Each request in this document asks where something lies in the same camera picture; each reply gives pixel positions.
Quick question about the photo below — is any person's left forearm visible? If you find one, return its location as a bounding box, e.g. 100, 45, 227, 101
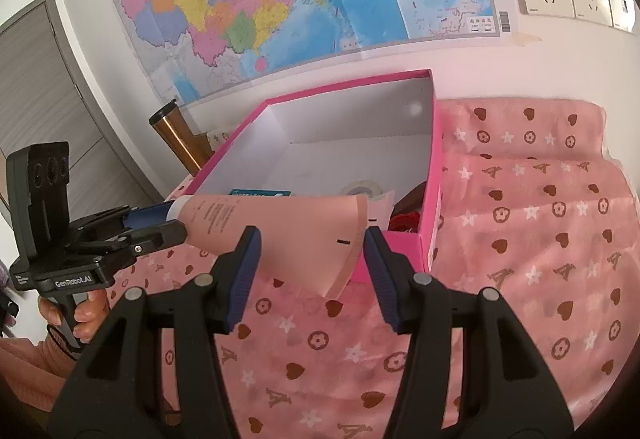
0, 334, 81, 416

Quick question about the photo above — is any clear tape roll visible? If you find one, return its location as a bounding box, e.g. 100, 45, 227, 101
340, 178, 386, 198

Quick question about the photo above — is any pink cardboard box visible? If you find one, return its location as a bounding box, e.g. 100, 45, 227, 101
165, 68, 446, 285

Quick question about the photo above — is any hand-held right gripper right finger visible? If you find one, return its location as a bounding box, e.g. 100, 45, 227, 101
364, 225, 573, 439

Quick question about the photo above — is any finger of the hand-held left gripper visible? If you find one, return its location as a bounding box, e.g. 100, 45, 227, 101
70, 202, 176, 240
72, 221, 189, 266

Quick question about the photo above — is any grey door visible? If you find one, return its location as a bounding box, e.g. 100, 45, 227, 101
0, 0, 166, 245

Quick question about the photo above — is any cream patterned cloth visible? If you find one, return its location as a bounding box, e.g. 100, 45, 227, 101
202, 124, 244, 153

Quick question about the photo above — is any person's left hand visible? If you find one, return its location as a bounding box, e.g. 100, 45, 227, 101
37, 291, 111, 345

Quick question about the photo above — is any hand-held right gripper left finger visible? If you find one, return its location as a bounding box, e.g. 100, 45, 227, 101
47, 225, 263, 439

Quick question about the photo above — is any brown wooden comb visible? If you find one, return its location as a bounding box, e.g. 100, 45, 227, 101
392, 179, 431, 220

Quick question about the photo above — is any pink lotion tube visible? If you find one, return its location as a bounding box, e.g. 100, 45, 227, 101
165, 193, 382, 301

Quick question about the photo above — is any teal medicine box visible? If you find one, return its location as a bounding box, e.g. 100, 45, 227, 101
227, 188, 292, 198

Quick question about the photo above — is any gold metal tumbler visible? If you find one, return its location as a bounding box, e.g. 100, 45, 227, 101
148, 99, 214, 178

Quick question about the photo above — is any red plastic tool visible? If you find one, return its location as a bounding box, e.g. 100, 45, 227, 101
387, 212, 427, 233

